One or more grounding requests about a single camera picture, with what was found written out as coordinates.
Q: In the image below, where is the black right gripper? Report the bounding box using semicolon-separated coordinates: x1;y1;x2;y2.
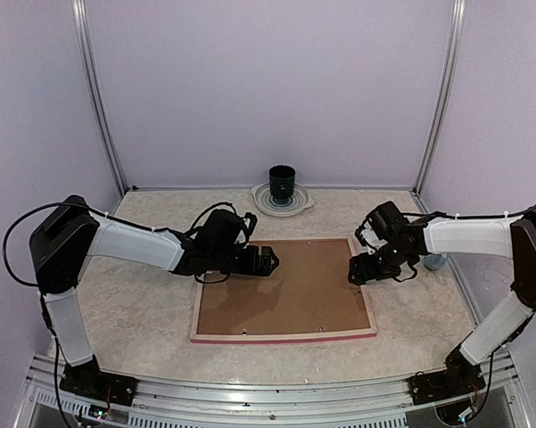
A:
348;241;413;285

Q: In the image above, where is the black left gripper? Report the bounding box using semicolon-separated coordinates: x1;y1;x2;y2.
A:
210;245;280;277

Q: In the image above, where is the pink wooden picture frame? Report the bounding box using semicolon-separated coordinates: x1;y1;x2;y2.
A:
189;236;378;345

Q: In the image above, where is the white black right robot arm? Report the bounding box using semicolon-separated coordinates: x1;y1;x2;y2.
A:
348;201;536;396

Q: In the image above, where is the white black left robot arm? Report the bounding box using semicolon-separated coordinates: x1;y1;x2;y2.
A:
29;195;279;397

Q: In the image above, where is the light blue paper cup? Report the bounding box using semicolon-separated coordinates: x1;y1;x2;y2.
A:
423;254;448;271

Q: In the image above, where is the striped ceramic plate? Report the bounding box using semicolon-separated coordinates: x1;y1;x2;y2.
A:
251;183;315;218

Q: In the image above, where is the dark green cup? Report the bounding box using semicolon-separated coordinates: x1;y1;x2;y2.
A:
268;165;296;203

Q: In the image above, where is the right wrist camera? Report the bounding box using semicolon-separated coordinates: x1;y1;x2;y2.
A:
354;222;383;254

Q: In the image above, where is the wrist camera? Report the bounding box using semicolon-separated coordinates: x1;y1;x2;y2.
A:
242;212;258;243
354;222;383;254

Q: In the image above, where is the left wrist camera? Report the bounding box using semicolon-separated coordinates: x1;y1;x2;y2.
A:
242;212;258;243

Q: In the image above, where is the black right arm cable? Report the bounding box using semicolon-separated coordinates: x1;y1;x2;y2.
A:
400;190;536;222

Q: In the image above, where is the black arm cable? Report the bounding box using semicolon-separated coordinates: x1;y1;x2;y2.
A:
400;190;536;222
2;202;90;289

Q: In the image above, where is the aluminium front rail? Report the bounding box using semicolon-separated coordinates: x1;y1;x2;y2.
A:
26;351;525;428

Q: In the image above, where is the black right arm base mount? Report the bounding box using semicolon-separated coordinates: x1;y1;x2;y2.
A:
408;370;486;406

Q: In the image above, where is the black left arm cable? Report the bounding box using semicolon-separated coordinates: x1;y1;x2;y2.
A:
2;202;90;289

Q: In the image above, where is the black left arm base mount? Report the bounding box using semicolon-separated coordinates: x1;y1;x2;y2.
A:
60;372;138;407

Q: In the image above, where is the right aluminium corner post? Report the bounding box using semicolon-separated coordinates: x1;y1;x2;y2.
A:
413;0;467;199

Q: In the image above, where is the aluminium corner post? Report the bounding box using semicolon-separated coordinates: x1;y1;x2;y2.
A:
71;0;128;197
413;0;467;199

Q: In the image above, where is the left aluminium corner post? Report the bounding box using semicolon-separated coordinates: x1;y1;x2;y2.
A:
71;0;128;197

